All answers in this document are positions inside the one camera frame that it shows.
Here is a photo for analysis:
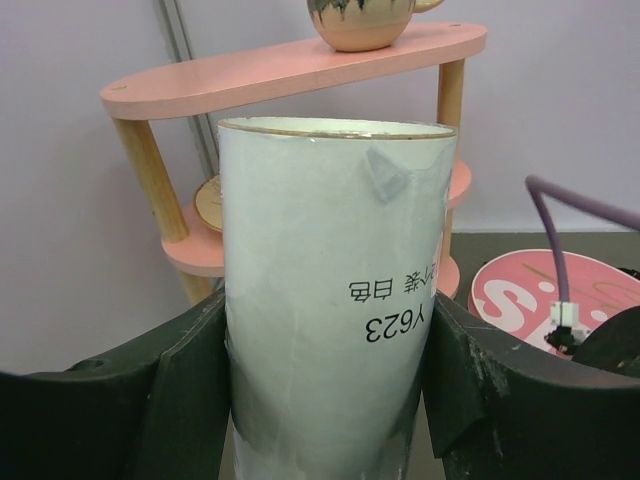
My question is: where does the cream floral plate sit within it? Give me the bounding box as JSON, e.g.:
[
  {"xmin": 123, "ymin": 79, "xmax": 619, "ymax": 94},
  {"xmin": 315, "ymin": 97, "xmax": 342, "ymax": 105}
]
[{"xmin": 193, "ymin": 175, "xmax": 223, "ymax": 232}]

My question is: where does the beige ceramic mug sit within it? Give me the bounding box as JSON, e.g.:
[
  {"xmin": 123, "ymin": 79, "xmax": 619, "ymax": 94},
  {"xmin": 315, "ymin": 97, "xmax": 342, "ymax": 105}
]
[{"xmin": 307, "ymin": 0, "xmax": 443, "ymax": 52}]

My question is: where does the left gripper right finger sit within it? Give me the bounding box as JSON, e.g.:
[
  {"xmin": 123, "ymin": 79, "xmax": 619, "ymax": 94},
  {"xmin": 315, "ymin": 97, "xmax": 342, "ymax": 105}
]
[{"xmin": 422, "ymin": 296, "xmax": 639, "ymax": 479}]

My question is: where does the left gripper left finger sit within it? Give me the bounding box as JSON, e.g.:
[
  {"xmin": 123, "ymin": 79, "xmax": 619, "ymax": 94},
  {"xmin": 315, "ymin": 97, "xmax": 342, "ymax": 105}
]
[{"xmin": 1, "ymin": 290, "xmax": 230, "ymax": 479}]

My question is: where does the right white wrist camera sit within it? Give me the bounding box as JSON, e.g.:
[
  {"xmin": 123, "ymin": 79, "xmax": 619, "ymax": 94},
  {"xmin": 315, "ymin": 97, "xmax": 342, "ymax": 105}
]
[{"xmin": 543, "ymin": 300, "xmax": 593, "ymax": 357}]

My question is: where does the white shuttlecock tube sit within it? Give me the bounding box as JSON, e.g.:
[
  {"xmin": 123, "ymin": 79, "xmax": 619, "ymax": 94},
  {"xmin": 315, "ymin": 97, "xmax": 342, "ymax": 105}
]
[{"xmin": 218, "ymin": 117, "xmax": 457, "ymax": 479}]

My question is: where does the pink three-tier wooden shelf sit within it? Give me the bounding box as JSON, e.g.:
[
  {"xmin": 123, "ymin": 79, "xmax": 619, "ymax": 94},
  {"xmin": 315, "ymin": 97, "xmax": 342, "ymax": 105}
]
[{"xmin": 100, "ymin": 22, "xmax": 488, "ymax": 305}]

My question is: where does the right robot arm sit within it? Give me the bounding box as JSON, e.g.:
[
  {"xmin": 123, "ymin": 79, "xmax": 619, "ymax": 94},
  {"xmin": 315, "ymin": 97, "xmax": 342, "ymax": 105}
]
[{"xmin": 572, "ymin": 306, "xmax": 640, "ymax": 378}]

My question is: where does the pink sport racket bag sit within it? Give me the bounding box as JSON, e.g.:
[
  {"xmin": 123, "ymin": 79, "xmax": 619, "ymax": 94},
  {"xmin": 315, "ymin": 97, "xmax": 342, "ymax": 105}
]
[{"xmin": 468, "ymin": 249, "xmax": 639, "ymax": 355}]

